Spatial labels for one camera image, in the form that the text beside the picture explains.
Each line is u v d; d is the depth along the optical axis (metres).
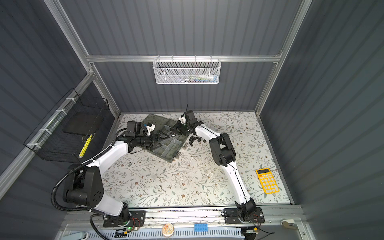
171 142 0.97
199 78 0.93
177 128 0.91
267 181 0.84
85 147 0.69
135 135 0.70
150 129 0.82
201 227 0.70
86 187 0.45
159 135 0.77
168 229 0.70
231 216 0.73
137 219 0.72
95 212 0.52
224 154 0.65
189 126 0.86
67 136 0.73
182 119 0.99
